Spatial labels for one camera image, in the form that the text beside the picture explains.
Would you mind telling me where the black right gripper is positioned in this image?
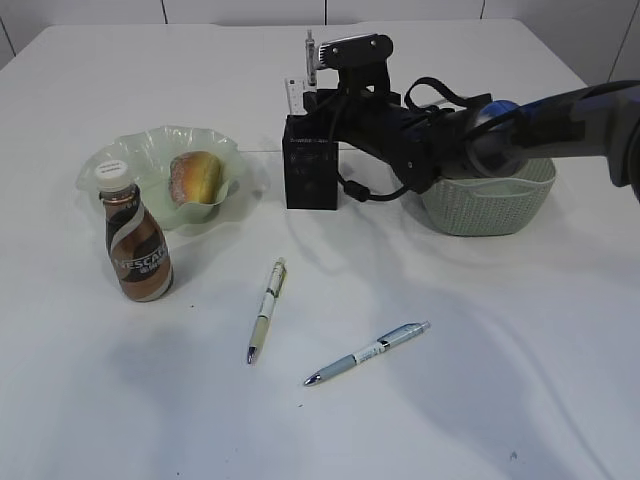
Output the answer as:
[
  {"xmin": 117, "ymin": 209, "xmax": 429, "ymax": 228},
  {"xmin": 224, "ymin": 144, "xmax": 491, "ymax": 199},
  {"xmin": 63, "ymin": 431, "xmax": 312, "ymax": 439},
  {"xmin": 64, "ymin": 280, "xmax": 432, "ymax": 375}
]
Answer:
[{"xmin": 304, "ymin": 89, "xmax": 435, "ymax": 193}]

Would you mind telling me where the clear plastic ruler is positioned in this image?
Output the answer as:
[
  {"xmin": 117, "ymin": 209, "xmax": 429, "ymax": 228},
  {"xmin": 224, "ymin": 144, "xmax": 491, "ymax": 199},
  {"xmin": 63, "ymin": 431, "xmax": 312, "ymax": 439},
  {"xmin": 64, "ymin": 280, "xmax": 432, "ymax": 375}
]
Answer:
[{"xmin": 284, "ymin": 77, "xmax": 306, "ymax": 116}]

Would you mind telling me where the white pen grey grip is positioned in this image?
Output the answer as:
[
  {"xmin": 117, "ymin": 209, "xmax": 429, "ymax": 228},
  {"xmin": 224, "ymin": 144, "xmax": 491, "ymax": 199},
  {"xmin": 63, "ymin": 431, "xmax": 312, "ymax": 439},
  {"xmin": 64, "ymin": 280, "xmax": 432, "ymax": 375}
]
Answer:
[{"xmin": 305, "ymin": 29, "xmax": 317, "ymax": 90}]

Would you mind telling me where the blue clear pen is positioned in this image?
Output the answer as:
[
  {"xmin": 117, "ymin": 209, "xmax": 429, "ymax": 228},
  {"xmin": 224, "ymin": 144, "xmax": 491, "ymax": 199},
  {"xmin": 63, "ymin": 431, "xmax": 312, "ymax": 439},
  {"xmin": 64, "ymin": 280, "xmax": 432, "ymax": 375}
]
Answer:
[{"xmin": 303, "ymin": 321, "xmax": 431, "ymax": 387}]

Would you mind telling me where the sugared bread roll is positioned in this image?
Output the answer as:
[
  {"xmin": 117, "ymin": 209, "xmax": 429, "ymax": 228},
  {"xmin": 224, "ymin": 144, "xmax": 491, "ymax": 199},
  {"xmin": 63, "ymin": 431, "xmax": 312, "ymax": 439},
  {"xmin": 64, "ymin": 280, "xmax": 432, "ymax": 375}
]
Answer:
[{"xmin": 169, "ymin": 151, "xmax": 222, "ymax": 206}]

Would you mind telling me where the Nescafe coffee bottle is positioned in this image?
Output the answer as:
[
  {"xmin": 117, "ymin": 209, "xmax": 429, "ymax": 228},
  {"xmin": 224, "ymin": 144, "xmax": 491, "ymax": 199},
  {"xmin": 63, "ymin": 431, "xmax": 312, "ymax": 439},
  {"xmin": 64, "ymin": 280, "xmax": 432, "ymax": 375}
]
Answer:
[{"xmin": 94, "ymin": 160, "xmax": 174, "ymax": 302}]

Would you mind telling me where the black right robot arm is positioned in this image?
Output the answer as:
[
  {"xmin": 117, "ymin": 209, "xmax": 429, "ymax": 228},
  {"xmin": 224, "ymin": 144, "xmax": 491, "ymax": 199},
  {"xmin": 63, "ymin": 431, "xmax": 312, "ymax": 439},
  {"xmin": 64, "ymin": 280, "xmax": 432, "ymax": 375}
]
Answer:
[{"xmin": 300, "ymin": 77, "xmax": 639, "ymax": 193}]

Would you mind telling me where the black mesh pen holder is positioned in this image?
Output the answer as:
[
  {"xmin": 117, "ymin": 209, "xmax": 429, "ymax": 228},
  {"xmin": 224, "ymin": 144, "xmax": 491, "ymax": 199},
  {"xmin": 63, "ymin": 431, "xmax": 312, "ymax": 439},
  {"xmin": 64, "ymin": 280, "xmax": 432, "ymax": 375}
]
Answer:
[{"xmin": 282, "ymin": 115, "xmax": 338, "ymax": 211}]

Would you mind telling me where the green plastic woven basket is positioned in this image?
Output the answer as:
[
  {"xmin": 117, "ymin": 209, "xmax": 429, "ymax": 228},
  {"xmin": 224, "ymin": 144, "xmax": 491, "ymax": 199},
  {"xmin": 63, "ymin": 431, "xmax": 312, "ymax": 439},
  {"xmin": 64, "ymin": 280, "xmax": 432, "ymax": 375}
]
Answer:
[{"xmin": 419, "ymin": 97, "xmax": 557, "ymax": 237}]

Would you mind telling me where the green wavy glass plate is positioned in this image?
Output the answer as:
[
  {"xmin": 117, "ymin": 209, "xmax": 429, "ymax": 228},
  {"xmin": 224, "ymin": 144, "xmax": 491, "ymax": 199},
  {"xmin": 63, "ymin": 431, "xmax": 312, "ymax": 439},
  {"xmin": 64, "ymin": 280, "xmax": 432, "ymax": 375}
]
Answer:
[{"xmin": 76, "ymin": 126, "xmax": 240, "ymax": 232}]

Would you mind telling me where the black cable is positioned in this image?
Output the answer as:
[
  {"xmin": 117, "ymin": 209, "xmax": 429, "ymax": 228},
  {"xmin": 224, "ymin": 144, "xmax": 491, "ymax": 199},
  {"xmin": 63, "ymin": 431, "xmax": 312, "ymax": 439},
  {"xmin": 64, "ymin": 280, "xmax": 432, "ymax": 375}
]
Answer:
[{"xmin": 324, "ymin": 75, "xmax": 501, "ymax": 202}]

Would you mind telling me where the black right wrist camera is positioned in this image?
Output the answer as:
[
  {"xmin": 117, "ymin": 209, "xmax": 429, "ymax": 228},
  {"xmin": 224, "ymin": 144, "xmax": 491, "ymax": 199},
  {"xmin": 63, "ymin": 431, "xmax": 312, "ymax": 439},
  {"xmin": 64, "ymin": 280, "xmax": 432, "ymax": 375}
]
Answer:
[{"xmin": 314, "ymin": 34, "xmax": 394, "ymax": 96}]

